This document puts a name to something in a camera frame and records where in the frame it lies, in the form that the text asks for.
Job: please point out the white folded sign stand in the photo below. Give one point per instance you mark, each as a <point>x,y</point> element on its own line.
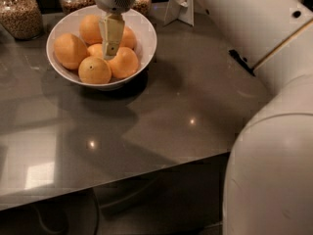
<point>181,10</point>

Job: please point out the right glass cereal jar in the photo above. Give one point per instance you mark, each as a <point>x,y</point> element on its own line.
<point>142,6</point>

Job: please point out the black wire rack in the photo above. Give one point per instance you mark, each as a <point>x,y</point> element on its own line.
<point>241,61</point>

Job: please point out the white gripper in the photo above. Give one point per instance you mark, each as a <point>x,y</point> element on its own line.
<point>112,25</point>

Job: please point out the white ceramic bowl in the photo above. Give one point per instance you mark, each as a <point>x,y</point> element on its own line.
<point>145,48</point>

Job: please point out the small middle orange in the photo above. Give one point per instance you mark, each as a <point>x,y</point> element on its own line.
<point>96,50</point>

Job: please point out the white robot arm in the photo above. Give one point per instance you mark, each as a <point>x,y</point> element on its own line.
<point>268,186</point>

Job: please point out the left glass cereal jar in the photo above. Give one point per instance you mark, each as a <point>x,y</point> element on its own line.
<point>21,18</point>

